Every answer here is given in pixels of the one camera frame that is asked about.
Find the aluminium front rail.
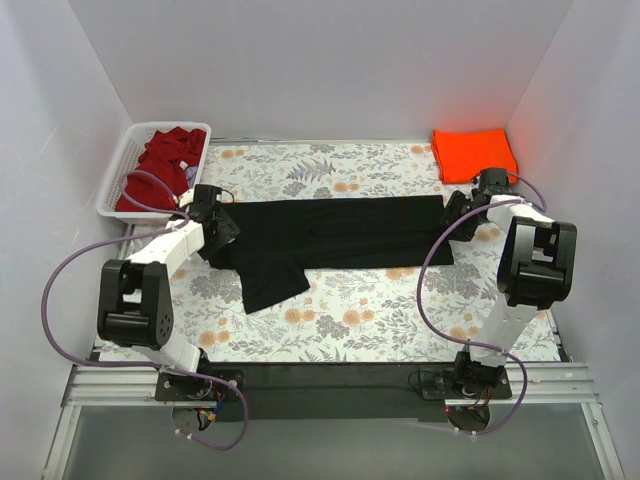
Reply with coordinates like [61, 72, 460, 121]
[63, 362, 600, 406]

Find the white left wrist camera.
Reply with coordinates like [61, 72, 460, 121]
[178, 189, 195, 208]

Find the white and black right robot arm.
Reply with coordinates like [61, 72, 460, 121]
[443, 167, 577, 398]

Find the floral patterned table mat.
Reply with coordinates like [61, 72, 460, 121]
[97, 141, 569, 364]

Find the white plastic laundry basket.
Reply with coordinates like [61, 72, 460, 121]
[97, 121, 211, 225]

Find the lavender garment in basket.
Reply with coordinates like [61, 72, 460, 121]
[184, 165, 199, 188]

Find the black t-shirt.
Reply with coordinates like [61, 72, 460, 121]
[201, 195, 444, 314]

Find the folded orange t-shirt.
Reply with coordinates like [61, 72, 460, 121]
[431, 129, 518, 184]

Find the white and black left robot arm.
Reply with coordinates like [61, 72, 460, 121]
[97, 184, 239, 400]

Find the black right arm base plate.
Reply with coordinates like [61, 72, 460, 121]
[415, 364, 513, 400]

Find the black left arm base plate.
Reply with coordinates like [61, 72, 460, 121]
[154, 369, 244, 402]

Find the red t-shirt in basket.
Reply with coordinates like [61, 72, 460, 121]
[114, 126, 206, 212]

